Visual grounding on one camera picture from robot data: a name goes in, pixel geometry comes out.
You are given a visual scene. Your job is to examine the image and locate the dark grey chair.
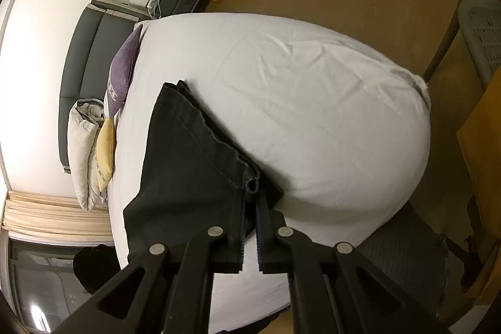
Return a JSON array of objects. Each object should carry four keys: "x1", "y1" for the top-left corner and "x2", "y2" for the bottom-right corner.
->
[{"x1": 354, "y1": 201, "x2": 449, "y2": 323}]

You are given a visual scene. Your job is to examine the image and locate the purple cushion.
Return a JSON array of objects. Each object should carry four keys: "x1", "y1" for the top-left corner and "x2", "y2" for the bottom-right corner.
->
[{"x1": 106, "y1": 25, "x2": 143, "y2": 117}]

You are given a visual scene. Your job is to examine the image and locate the black garment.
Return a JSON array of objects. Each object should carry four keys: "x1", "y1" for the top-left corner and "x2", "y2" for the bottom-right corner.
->
[{"x1": 73, "y1": 244, "x2": 132, "y2": 295}]

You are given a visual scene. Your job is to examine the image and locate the grey headboard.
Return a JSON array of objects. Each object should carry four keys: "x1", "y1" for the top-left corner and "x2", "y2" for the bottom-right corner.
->
[{"x1": 58, "y1": 0, "x2": 143, "y2": 174}]

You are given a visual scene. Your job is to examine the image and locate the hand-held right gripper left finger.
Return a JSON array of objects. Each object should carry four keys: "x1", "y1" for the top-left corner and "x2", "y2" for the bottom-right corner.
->
[{"x1": 51, "y1": 226, "x2": 247, "y2": 334}]

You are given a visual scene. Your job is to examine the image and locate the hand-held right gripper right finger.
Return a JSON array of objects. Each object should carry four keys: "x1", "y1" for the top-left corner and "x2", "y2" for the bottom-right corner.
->
[{"x1": 255, "y1": 191, "x2": 451, "y2": 334}]

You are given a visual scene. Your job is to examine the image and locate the glass window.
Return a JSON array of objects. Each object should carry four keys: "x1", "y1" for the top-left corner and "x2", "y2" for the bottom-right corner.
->
[{"x1": 8, "y1": 238, "x2": 118, "y2": 331}]

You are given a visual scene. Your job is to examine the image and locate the black pants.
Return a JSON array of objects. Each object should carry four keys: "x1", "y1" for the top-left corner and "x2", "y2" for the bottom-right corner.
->
[{"x1": 123, "y1": 80, "x2": 284, "y2": 264}]

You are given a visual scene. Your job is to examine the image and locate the beige curtain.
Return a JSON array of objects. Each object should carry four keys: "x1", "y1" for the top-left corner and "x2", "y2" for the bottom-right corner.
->
[{"x1": 2, "y1": 191, "x2": 112, "y2": 241}]

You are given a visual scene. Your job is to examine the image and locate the white laundry basket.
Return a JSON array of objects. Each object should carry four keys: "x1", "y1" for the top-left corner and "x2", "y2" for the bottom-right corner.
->
[{"x1": 457, "y1": 0, "x2": 501, "y2": 88}]

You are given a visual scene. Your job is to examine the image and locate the yellow cushion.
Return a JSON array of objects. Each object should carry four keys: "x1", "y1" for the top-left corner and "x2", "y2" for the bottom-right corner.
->
[{"x1": 96, "y1": 117, "x2": 116, "y2": 192}]

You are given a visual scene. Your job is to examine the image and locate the white bed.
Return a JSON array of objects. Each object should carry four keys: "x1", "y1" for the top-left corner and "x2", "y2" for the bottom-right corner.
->
[{"x1": 104, "y1": 12, "x2": 432, "y2": 323}]

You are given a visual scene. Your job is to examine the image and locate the dark table leg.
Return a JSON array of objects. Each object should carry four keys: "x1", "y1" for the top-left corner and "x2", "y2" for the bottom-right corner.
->
[{"x1": 421, "y1": 0, "x2": 480, "y2": 82}]

